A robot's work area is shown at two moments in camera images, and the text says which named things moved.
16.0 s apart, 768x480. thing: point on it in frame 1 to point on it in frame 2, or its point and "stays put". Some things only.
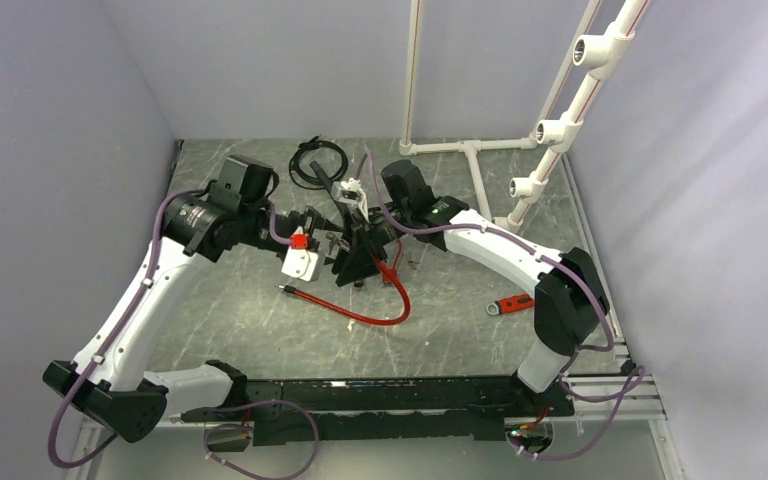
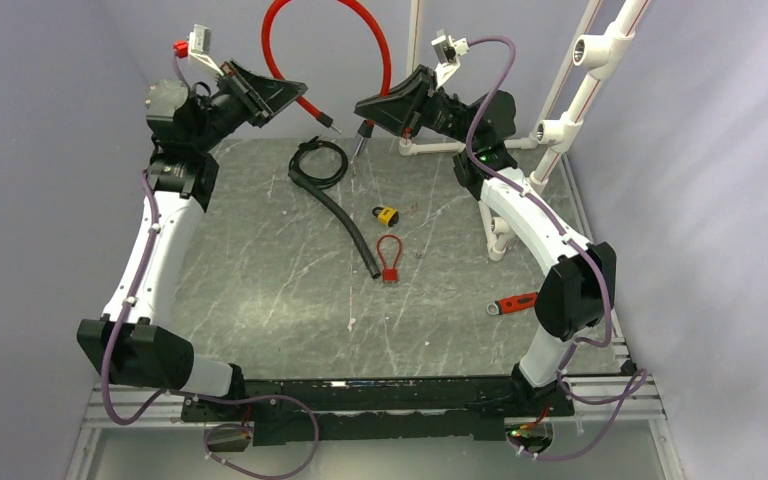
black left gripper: (311, 220) to (266, 96)
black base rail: (323, 411) stays put
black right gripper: (361, 261) to (398, 111)
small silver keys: (333, 239) to (356, 151)
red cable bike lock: (396, 319) to (365, 127)
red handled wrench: (510, 304) stays put
